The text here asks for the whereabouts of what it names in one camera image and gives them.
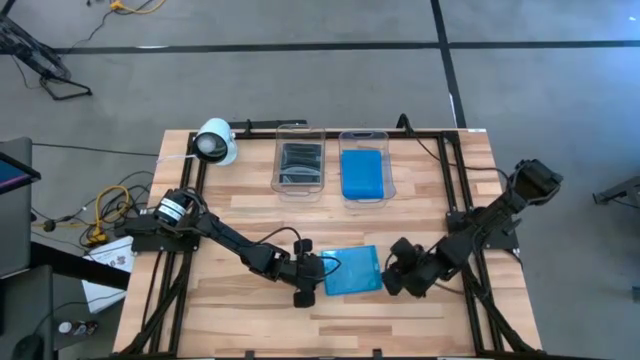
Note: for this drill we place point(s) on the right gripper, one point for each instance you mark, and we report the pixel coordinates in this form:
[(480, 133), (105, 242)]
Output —
[(405, 267)]

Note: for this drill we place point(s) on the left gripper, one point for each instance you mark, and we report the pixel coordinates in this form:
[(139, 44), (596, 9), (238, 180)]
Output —
[(302, 272)]

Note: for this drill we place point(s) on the blue jewel case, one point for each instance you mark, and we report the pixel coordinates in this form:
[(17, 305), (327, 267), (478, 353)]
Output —
[(362, 175), (357, 272)]

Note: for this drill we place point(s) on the clear jewel case black tray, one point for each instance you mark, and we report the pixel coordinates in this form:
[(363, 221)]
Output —
[(300, 160)]

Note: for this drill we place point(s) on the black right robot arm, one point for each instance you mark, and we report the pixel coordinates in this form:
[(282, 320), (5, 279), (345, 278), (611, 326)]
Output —
[(480, 225)]

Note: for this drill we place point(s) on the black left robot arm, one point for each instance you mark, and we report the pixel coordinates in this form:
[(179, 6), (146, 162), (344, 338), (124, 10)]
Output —
[(225, 237)]

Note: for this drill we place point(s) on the clear plastic bin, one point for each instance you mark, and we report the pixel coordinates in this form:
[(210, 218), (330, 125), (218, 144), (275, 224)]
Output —
[(367, 202), (298, 192)]

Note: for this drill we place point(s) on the white cardboard box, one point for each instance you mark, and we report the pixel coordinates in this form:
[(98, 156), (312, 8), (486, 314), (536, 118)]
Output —
[(107, 257)]

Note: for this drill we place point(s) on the small black gadget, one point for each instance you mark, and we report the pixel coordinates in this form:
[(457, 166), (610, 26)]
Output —
[(85, 328)]

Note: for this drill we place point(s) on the black floor beam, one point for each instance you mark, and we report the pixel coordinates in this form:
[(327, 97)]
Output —
[(75, 265)]

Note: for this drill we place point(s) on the grey stand leg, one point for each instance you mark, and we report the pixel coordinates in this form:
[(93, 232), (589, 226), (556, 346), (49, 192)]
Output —
[(622, 189)]

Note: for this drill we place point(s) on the white round cap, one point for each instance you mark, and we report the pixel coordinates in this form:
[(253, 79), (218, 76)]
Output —
[(65, 327)]

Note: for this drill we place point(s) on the dark grey desk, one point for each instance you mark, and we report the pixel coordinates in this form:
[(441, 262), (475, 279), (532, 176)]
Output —
[(25, 300)]

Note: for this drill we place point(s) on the black computer mouse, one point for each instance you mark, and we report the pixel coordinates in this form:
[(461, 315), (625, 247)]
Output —
[(27, 350)]

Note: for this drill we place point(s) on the grey cabinet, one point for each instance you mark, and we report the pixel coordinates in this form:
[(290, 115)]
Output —
[(15, 225)]

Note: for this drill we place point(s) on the blue screen tablet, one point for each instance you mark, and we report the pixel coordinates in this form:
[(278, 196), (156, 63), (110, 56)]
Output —
[(12, 172)]

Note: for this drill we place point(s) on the black tripod stand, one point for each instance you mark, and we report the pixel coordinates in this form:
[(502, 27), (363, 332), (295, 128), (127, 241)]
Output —
[(35, 55)]

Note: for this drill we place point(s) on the black metal table frame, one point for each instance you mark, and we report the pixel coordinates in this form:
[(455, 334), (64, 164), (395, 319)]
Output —
[(255, 135)]

